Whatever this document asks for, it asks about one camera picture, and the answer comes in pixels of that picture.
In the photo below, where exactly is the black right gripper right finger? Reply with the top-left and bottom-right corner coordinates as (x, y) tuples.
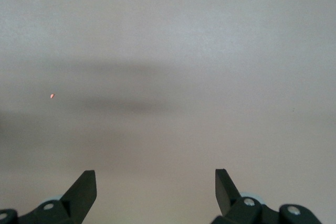
(211, 168), (323, 224)

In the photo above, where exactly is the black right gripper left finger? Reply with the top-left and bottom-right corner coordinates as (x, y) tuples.
(0, 170), (98, 224)

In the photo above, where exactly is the brown table cover cloth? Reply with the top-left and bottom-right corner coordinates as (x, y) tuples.
(0, 0), (336, 224)

